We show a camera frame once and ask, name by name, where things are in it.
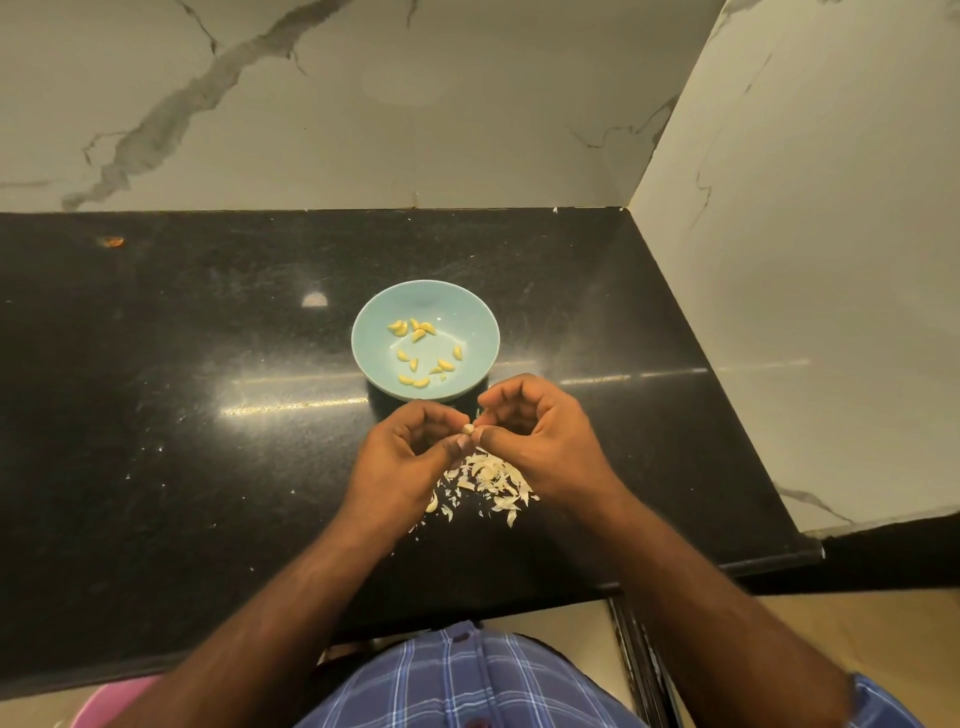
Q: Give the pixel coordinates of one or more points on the small garlic clove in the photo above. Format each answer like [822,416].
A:
[470,431]

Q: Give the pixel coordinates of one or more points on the person's left forearm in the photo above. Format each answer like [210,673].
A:
[248,645]

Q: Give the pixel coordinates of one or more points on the person's left hand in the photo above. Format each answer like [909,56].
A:
[393,477]

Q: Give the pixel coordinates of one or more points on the person's right forearm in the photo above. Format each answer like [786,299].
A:
[728,623]

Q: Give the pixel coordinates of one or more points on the pink plastic bucket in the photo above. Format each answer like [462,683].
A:
[113,702]

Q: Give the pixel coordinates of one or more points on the light blue bowl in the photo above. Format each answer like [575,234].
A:
[477,372]

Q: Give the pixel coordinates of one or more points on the small orange scrap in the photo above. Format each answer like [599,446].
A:
[111,240]

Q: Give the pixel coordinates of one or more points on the pile of garlic skins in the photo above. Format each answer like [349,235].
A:
[495,483]

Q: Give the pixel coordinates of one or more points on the black cabinet trim strip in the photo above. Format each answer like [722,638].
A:
[642,668]

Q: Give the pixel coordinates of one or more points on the blue plaid shirt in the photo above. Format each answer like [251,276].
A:
[480,690]

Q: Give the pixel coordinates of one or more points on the cluster of peeled garlic cloves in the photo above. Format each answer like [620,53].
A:
[420,327]

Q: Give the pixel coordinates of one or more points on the person's right hand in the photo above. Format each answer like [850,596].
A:
[558,447]

